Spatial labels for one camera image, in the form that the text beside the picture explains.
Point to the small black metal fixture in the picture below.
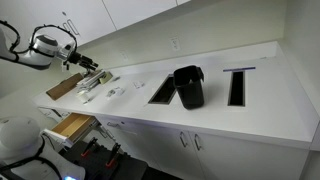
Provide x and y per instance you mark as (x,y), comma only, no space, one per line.
(87,72)

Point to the blue tape strip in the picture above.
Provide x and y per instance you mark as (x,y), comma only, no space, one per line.
(239,69)

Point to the pale yellow note pad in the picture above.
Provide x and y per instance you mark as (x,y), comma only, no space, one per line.
(106,77)

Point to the black orange bar clamp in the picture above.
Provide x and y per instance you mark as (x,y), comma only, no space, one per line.
(89,148)
(113,155)

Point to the black robot mounting cart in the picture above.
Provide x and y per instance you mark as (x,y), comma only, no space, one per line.
(126,170)

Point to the wooden cutting board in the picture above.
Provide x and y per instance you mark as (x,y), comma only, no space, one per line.
(65,86)

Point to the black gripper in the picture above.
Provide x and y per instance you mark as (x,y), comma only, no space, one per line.
(76,58)

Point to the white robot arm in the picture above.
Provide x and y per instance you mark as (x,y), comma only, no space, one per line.
(36,55)

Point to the white paper cup green stripe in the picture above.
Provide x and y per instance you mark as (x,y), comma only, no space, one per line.
(82,97)

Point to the wide rectangular counter opening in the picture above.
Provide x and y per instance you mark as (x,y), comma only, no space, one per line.
(165,93)

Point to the narrow rectangular counter opening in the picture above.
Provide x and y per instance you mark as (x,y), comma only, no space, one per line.
(237,88)

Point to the wooden drawer white front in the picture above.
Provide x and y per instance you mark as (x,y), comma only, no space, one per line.
(71,125)

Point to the small white packet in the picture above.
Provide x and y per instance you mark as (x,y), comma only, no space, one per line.
(138,84)

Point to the white base cabinets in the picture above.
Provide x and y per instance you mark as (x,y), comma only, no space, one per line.
(160,150)

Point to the black plastic trash bin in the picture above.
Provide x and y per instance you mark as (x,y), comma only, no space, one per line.
(190,88)

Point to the white paper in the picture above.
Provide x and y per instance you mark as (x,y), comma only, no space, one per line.
(115,91)

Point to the white wall cabinets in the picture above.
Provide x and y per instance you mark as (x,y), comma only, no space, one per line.
(100,13)

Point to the white wall outlet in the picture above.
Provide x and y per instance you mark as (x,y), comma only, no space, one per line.
(124,55)
(175,43)

